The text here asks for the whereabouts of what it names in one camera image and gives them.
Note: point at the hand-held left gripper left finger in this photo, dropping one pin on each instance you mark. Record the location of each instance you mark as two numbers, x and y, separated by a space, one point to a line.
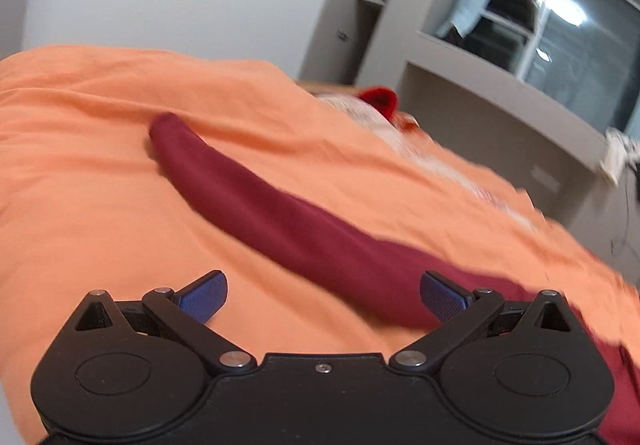
202 297

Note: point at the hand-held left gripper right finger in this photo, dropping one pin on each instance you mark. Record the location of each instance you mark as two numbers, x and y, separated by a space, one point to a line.
442 297

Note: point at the dark red garment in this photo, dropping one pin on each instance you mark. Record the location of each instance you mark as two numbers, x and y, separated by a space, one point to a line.
280 220

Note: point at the orange blanket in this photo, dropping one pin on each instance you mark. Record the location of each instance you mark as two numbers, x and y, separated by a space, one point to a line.
100 175

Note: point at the orange patterned cloth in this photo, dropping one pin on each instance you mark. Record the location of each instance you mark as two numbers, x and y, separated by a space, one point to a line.
407 122

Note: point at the pale patterned bed sheet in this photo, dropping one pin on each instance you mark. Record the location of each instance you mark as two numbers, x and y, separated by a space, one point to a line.
367 117

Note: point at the bright red cloth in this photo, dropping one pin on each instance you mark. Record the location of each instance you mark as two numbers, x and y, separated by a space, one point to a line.
379 97

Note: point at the grey built-in desk unit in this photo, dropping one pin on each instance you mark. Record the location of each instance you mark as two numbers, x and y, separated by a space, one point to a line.
480 90

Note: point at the white cloth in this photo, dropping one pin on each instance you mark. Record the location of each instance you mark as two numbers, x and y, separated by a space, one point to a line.
616 156

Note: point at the window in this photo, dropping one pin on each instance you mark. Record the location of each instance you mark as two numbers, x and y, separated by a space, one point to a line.
575 35

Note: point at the grey wardrobe with shelves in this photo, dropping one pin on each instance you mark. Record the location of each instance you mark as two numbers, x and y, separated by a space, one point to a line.
350 15

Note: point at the wall socket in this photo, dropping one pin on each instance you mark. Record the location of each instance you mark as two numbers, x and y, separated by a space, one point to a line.
545 178

